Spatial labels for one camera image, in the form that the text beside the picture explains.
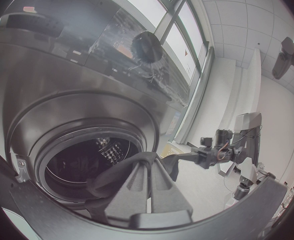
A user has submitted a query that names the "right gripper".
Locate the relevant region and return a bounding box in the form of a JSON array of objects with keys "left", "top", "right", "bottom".
[{"left": 186, "top": 141, "right": 220, "bottom": 170}]

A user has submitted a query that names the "black garment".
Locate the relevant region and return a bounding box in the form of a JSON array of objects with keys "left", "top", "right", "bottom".
[{"left": 85, "top": 151, "right": 197, "bottom": 221}]

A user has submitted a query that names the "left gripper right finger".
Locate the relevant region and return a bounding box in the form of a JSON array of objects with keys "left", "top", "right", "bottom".
[{"left": 150, "top": 157, "right": 193, "bottom": 222}]

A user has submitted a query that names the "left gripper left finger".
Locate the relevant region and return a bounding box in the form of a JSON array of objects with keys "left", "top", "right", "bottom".
[{"left": 104, "top": 161, "right": 148, "bottom": 216}]

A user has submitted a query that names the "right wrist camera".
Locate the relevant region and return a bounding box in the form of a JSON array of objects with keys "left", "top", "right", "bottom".
[{"left": 200, "top": 136, "right": 214, "bottom": 150}]

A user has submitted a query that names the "grey washing machine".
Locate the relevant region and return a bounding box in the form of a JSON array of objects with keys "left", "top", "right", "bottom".
[{"left": 0, "top": 0, "right": 190, "bottom": 221}]

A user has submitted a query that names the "window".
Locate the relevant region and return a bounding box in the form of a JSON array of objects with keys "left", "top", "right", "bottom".
[{"left": 127, "top": 0, "right": 215, "bottom": 145}]

